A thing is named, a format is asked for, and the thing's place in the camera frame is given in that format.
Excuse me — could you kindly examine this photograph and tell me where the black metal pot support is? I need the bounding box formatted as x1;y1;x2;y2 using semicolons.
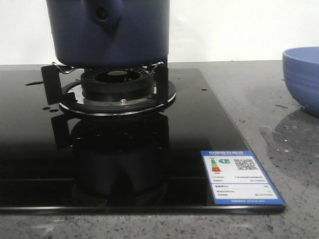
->
41;62;176;117

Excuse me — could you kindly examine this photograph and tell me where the blue ceramic bowl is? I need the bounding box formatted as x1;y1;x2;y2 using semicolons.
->
282;46;319;117

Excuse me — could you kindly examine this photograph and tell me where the dark blue cooking pot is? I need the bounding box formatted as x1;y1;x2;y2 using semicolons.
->
46;0;170;69

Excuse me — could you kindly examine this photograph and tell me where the blue energy label sticker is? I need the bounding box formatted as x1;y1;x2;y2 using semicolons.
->
201;150;284;205

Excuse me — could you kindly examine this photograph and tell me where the black round gas burner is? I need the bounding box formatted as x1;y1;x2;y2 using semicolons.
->
80;68;155;102

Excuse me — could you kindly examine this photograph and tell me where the black glass gas stove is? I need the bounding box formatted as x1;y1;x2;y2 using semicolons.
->
0;69;285;215

